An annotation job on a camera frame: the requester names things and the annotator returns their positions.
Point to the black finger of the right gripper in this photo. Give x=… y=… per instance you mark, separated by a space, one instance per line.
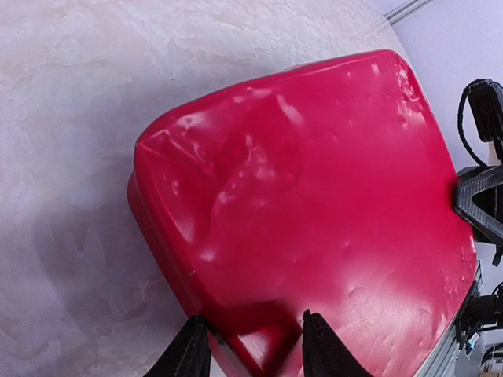
x=478 y=201

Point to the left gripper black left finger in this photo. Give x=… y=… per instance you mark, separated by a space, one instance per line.
x=188 y=354

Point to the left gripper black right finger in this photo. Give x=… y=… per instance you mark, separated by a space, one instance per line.
x=324 y=354

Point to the red box lid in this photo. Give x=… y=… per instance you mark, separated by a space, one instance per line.
x=327 y=188

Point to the red chocolate box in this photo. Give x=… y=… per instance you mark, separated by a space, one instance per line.
x=188 y=300

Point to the aluminium table front rail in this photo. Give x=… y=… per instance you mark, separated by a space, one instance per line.
x=460 y=314

